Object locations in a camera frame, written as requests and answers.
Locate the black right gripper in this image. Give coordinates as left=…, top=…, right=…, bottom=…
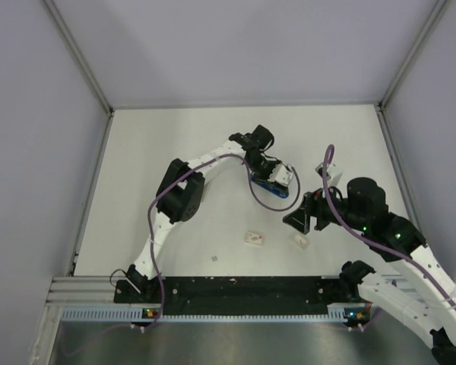
left=283, top=179, right=367, bottom=233

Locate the blue black stapler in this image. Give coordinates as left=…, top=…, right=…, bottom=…
left=250, top=175, right=289, bottom=198

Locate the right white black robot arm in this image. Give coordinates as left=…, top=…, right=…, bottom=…
left=283, top=177, right=456, bottom=364

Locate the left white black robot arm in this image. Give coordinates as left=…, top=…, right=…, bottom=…
left=125, top=125, right=296, bottom=302

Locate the open white staple box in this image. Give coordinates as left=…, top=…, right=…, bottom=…
left=292, top=233, right=310, bottom=249

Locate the white red staple box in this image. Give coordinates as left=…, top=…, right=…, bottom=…
left=244, top=232, right=264, bottom=246

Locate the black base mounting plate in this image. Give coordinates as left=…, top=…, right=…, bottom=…
left=112, top=275, right=369, bottom=316

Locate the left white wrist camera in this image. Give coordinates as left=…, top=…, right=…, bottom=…
left=269, top=163, right=294, bottom=188

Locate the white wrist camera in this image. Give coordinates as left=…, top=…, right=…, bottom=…
left=269, top=163, right=294, bottom=188
left=315, top=163, right=343, bottom=188

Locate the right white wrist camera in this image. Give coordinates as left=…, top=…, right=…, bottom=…
left=315, top=163, right=343, bottom=188

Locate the grey slotted cable duct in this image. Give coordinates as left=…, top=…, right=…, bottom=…
left=60, top=302, right=350, bottom=325

